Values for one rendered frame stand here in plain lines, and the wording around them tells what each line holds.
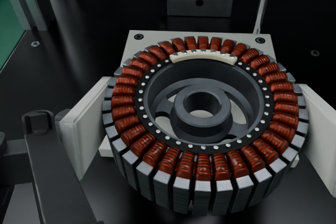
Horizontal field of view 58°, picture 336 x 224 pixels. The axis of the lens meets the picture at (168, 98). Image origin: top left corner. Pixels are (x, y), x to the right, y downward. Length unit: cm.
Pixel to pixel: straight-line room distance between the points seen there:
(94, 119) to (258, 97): 9
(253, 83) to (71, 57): 21
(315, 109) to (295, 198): 9
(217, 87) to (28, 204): 16
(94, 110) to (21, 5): 24
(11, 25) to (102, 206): 29
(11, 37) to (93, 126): 29
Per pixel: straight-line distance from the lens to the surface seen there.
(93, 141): 16
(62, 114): 16
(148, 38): 32
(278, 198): 24
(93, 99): 16
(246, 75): 19
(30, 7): 37
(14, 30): 44
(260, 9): 32
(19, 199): 25
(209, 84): 20
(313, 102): 17
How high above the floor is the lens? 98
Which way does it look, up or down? 49 degrees down
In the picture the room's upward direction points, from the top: 2 degrees counter-clockwise
